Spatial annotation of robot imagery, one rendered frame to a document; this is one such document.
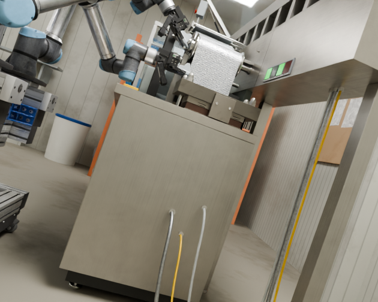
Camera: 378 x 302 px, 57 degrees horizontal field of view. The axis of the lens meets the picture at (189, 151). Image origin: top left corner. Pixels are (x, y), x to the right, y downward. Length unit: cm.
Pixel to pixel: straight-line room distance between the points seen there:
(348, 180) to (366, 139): 14
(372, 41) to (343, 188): 45
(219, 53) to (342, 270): 180
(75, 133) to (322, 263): 420
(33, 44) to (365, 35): 144
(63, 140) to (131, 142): 357
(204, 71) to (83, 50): 408
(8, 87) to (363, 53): 114
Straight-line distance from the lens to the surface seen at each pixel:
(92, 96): 563
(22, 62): 190
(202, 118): 153
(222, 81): 184
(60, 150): 505
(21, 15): 135
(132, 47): 175
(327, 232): 122
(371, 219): 290
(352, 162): 123
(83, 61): 573
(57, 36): 206
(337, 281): 289
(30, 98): 188
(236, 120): 165
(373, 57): 118
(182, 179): 153
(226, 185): 158
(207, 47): 185
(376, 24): 121
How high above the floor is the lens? 73
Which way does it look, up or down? level
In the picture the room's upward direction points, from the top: 20 degrees clockwise
